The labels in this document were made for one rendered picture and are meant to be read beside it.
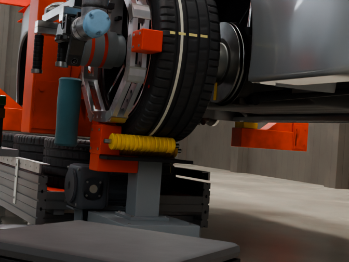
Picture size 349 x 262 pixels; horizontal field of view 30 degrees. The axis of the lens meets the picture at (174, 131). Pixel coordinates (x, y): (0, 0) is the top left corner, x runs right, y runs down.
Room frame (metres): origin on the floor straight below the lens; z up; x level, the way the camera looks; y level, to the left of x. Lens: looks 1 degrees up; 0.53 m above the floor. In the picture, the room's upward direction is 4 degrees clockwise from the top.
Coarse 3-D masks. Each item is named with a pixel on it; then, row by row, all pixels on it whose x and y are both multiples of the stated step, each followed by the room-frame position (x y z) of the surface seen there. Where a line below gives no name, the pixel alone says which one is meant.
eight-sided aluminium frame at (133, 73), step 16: (128, 0) 2.23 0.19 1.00; (144, 0) 2.24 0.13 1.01; (144, 16) 2.20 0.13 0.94; (128, 32) 2.21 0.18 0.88; (128, 48) 2.20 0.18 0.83; (128, 64) 2.19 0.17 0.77; (144, 64) 2.20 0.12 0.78; (96, 80) 2.65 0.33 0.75; (128, 80) 2.20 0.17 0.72; (96, 96) 2.60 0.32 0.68; (128, 96) 2.29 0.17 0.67; (96, 112) 2.46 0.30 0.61; (112, 112) 2.30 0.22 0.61; (128, 112) 2.31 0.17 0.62
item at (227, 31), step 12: (228, 24) 2.52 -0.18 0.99; (228, 36) 2.51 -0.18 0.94; (240, 36) 2.46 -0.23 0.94; (228, 48) 2.50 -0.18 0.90; (240, 48) 2.43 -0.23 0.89; (228, 60) 2.50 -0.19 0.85; (240, 60) 2.43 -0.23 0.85; (228, 72) 2.49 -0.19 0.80; (240, 72) 2.45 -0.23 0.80; (228, 84) 2.49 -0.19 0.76; (216, 96) 2.57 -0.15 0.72; (228, 96) 2.52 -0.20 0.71
